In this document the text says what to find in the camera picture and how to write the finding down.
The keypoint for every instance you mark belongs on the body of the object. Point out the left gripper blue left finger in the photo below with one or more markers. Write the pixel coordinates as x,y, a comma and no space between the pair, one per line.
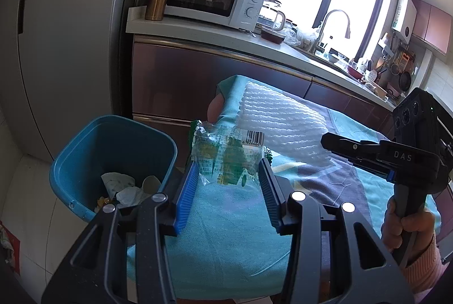
183,198

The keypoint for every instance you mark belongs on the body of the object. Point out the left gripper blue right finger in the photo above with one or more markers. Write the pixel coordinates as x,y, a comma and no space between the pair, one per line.
275,190

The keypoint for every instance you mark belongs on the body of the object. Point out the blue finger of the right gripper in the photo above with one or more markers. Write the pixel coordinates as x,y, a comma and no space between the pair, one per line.
363,154

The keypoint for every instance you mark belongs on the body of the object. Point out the clear green snack wrapper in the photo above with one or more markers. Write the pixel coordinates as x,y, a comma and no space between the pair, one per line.
227,155

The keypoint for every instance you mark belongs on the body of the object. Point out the white paper cup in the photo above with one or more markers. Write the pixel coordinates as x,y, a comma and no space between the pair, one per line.
150,185

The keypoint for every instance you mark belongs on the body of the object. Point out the white tissue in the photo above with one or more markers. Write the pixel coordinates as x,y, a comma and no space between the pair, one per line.
122,188

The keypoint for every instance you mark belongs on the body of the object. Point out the gold snack wrapper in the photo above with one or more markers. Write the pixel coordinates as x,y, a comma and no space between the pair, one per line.
101,202

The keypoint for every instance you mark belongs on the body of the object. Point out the pink sleeve right forearm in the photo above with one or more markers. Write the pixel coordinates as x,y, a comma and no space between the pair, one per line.
423,273

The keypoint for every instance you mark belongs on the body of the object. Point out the blue plastic trash bin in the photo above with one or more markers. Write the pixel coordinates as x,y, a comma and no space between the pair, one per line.
108,144

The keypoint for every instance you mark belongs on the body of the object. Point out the chrome kitchen faucet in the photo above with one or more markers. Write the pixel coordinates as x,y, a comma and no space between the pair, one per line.
327,27

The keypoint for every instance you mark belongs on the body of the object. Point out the dark red kitchen cabinets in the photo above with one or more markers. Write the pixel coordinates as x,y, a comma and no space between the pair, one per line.
174,83

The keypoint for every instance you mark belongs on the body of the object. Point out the person's right hand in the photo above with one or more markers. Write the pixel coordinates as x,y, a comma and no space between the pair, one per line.
422,223

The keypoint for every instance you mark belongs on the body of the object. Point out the teal and purple tablecloth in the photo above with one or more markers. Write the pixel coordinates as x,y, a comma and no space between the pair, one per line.
229,249

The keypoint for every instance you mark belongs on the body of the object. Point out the black frying pan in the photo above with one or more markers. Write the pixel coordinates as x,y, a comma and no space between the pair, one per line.
405,81

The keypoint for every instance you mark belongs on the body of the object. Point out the white water heater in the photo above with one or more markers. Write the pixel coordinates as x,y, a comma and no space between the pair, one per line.
403,21

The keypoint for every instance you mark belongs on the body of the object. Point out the dark red bowl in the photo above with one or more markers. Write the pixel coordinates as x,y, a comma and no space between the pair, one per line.
272,36

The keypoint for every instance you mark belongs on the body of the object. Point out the glass electric kettle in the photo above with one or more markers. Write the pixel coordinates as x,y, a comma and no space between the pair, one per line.
271,15

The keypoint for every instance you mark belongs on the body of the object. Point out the red green bags on floor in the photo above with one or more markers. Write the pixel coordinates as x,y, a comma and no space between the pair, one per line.
10,247

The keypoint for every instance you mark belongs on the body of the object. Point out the silver refrigerator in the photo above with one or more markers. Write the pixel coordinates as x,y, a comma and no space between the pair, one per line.
56,60

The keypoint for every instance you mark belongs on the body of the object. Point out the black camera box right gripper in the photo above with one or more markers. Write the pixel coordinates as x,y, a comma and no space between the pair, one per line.
421,121

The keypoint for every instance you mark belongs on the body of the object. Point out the pink wall cabinet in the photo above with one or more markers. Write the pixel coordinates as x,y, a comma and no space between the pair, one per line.
433,26

